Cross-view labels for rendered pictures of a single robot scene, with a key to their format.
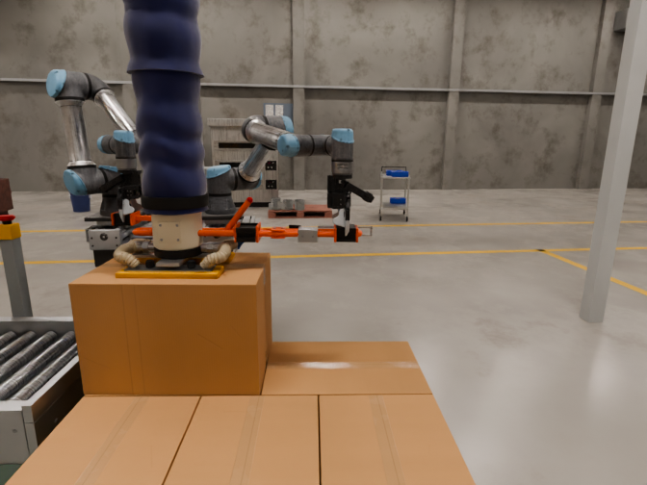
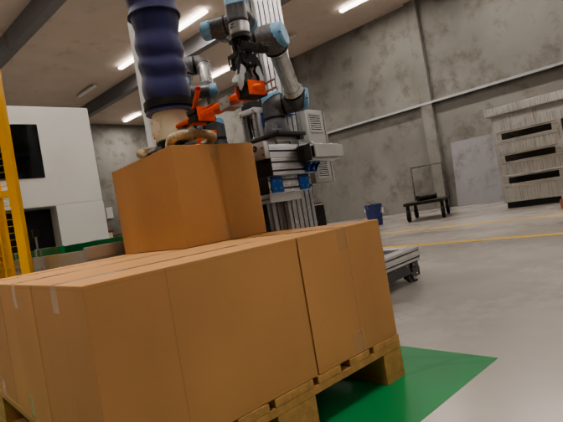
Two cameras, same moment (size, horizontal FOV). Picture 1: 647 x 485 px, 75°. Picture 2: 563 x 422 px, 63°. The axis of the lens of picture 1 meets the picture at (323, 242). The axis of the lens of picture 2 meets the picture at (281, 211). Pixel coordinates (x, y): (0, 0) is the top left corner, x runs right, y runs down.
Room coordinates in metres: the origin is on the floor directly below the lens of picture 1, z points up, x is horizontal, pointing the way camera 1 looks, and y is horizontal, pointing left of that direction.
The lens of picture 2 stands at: (0.43, -1.36, 0.62)
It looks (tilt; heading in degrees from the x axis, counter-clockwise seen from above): 0 degrees down; 49
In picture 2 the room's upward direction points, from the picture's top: 10 degrees counter-clockwise
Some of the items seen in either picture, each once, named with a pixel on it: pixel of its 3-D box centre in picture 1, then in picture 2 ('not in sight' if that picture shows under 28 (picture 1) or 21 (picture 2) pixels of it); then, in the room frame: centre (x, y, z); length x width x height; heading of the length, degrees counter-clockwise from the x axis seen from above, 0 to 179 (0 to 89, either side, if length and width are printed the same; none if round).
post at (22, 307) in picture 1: (23, 322); not in sight; (1.96, 1.49, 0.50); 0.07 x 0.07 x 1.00; 2
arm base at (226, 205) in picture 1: (219, 202); (276, 126); (2.11, 0.52, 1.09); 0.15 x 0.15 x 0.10
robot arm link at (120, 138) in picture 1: (124, 144); not in sight; (1.74, 0.80, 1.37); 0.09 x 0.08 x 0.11; 55
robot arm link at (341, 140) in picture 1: (342, 144); (236, 9); (1.49, -0.06, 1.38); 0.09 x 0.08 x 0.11; 34
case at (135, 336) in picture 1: (185, 317); (185, 201); (1.48, 0.52, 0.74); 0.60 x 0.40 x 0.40; 91
